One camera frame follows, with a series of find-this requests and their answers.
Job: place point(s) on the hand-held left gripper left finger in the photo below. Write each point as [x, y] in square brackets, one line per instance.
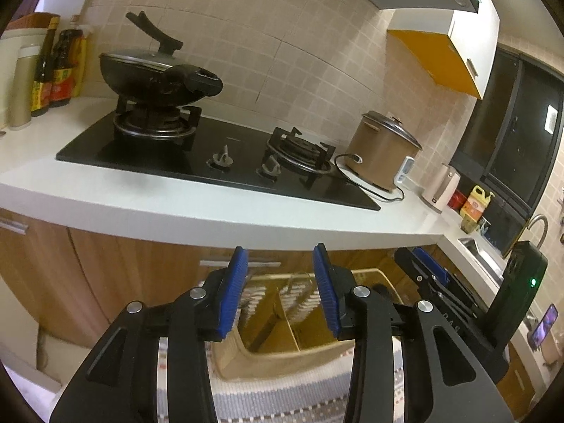
[231, 291]

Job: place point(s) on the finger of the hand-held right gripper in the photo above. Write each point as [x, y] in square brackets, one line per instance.
[414, 266]
[429, 261]

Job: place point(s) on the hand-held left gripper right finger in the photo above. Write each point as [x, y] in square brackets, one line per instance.
[326, 291]

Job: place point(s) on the beige plastic utensil basket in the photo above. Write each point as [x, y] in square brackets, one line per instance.
[273, 361]

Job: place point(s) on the smartphone on stand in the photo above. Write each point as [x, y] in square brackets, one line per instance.
[546, 319]

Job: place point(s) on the steel sink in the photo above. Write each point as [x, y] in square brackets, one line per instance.
[476, 249]

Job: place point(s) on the greenish glass jar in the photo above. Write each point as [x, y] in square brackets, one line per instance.
[469, 225]

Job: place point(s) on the clear glass cup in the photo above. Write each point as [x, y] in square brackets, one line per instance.
[485, 227]

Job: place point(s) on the pale pink electric kettle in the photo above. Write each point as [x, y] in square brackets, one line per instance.
[438, 189]

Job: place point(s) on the curved steel faucet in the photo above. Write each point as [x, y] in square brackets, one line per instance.
[536, 216]

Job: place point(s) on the yellow detergent bottle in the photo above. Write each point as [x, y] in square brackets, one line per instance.
[475, 205]

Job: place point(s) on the striped woven mat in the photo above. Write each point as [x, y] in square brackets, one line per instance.
[282, 401]

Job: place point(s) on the brown rice cooker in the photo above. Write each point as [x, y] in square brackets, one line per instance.
[374, 150]

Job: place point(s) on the grey stove knob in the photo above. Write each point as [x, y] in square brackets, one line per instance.
[222, 157]
[269, 167]

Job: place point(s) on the black burner grate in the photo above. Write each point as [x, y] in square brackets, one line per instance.
[295, 150]
[154, 123]

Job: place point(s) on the dark window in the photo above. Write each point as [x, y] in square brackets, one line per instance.
[498, 132]

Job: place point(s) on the black glass gas stove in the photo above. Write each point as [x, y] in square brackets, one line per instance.
[154, 154]

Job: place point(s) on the black wok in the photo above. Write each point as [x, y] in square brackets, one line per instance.
[127, 81]

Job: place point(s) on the yellow oil bottle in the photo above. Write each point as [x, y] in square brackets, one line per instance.
[80, 66]

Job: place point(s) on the red label sauce bottle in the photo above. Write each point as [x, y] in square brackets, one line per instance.
[64, 75]

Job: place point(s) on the dark soy sauce bottle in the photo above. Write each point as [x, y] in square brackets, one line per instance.
[42, 79]

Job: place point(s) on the beige tall bottle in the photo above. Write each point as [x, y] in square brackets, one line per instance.
[22, 88]

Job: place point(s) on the woven brown tray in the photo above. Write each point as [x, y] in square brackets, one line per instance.
[31, 22]

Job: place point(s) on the white and yellow wall cabinet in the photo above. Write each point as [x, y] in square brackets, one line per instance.
[432, 57]

